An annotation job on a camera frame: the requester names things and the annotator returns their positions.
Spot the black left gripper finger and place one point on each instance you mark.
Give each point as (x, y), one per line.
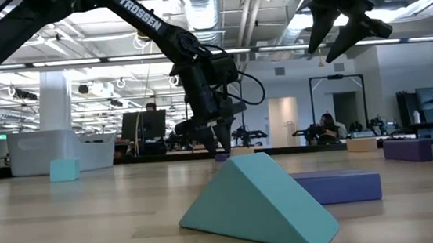
(225, 134)
(208, 140)

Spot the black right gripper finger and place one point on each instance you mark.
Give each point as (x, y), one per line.
(320, 26)
(354, 30)

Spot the small purple block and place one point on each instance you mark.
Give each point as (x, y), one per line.
(222, 158)

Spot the small tan block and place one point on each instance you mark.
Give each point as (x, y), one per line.
(242, 151)

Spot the teal triangular prism block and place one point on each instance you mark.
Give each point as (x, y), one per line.
(255, 204)

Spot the tan rectangular block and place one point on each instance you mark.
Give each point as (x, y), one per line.
(362, 145)

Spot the large purple block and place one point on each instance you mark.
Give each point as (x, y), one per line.
(344, 187)

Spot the purple rectangular block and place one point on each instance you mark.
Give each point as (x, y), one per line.
(407, 150)

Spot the teal cube block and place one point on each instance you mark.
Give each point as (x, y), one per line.
(64, 170)

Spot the black background robot arm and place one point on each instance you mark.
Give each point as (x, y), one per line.
(378, 125)
(306, 132)
(249, 135)

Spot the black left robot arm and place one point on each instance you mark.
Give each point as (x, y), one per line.
(144, 17)

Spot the person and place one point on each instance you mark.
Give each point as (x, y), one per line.
(151, 106)
(330, 123)

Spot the black computer monitor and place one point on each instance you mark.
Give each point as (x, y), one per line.
(150, 125)

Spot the black office chair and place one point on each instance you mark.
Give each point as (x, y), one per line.
(328, 139)

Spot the white bottle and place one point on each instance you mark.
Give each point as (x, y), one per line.
(416, 117)

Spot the long ceiling light bar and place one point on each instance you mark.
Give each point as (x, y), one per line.
(77, 62)

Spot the white column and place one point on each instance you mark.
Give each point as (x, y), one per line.
(54, 100)

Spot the white plastic bin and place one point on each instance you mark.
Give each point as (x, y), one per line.
(46, 152)

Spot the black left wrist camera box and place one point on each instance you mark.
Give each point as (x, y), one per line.
(224, 67)

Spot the black frame stand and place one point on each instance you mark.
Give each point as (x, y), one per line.
(311, 101)

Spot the silver ventilation duct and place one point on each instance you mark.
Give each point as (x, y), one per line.
(201, 12)

